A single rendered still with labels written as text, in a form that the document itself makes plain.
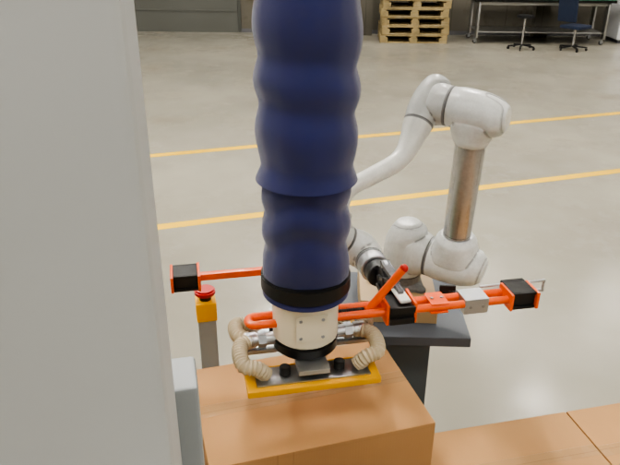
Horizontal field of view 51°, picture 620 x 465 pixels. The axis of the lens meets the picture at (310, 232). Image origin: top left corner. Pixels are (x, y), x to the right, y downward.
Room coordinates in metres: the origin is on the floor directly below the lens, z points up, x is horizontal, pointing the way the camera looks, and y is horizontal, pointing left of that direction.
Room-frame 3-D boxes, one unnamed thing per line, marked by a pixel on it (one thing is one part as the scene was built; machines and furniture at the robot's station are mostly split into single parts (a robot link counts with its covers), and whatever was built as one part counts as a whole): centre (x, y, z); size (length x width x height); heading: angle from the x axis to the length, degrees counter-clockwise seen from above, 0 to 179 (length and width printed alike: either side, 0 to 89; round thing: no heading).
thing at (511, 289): (1.54, -0.58, 1.21); 0.08 x 0.07 x 0.05; 102
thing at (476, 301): (1.52, -0.44, 1.21); 0.07 x 0.07 x 0.04; 12
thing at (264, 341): (1.42, 0.01, 1.15); 0.34 x 0.25 x 0.06; 102
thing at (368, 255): (1.71, -0.19, 1.22); 0.09 x 0.06 x 0.09; 104
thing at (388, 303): (1.47, -0.23, 1.22); 0.10 x 0.08 x 0.06; 12
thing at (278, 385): (1.33, -0.01, 1.11); 0.34 x 0.10 x 0.05; 102
